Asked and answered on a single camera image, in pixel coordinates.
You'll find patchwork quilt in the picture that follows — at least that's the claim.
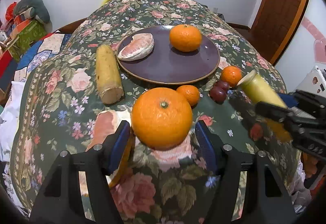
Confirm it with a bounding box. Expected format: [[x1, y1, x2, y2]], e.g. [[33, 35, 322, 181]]
[[0, 33, 72, 92]]

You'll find red cloth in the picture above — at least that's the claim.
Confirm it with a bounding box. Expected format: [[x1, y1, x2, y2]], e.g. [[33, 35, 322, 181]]
[[2, 2, 18, 28]]

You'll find dark purple plate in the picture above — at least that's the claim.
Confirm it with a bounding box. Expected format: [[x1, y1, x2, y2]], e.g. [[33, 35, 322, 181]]
[[116, 26, 220, 85]]

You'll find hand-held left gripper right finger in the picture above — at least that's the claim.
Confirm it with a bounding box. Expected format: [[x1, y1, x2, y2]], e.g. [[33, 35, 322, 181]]
[[195, 120, 297, 224]]

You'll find large orange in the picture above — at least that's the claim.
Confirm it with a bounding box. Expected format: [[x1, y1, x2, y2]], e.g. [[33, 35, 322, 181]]
[[131, 87, 193, 150]]

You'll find brown wooden door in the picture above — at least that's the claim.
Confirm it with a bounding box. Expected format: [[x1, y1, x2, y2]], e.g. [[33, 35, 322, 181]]
[[248, 0, 313, 66]]

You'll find peeled pomelo segment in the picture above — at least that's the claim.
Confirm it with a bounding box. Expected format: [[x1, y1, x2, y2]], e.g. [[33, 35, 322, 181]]
[[117, 33, 155, 62]]

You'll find grey-green cushion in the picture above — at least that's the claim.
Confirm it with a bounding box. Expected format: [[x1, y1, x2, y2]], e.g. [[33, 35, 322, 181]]
[[13, 0, 51, 24]]

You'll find small mandarin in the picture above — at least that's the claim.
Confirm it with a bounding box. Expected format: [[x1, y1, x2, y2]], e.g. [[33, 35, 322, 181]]
[[220, 66, 242, 88], [176, 85, 200, 107]]

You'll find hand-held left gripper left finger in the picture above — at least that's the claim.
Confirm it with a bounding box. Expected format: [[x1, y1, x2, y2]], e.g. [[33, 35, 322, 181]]
[[31, 120, 132, 224]]

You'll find floral tablecloth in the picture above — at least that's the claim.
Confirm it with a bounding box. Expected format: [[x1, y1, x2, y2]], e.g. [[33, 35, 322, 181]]
[[10, 0, 302, 224]]

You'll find white cloth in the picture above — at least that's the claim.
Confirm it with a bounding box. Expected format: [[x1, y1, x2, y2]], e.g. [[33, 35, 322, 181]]
[[0, 81, 25, 162]]

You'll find medium orange with leaf stub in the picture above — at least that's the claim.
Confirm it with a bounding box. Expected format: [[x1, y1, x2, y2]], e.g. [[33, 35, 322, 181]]
[[169, 24, 202, 52]]

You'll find dark red plum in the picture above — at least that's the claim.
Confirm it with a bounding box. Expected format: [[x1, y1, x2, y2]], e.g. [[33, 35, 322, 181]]
[[215, 80, 230, 92], [209, 86, 227, 102]]

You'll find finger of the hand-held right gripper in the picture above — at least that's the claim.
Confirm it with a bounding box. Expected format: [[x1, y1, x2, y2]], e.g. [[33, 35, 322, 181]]
[[255, 101, 301, 126], [280, 90, 326, 113]]

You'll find white laptop with stickers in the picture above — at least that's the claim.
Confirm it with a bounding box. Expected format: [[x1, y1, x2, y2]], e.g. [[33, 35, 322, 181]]
[[295, 66, 326, 98]]

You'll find yellow banana piece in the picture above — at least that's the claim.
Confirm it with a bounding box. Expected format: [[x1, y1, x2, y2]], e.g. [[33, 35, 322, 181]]
[[236, 69, 293, 142]]

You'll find pink wall decal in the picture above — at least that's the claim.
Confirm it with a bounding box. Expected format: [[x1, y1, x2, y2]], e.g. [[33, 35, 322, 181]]
[[301, 16, 326, 64]]

